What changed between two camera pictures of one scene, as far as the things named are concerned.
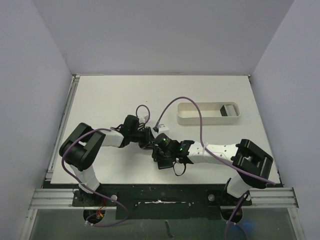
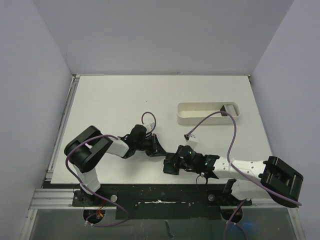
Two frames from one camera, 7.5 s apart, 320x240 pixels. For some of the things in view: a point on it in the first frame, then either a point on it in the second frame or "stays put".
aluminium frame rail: (54, 199) stays put
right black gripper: (157, 152) to (175, 161)
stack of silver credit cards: (230, 110) stays put
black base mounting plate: (167, 202) stays put
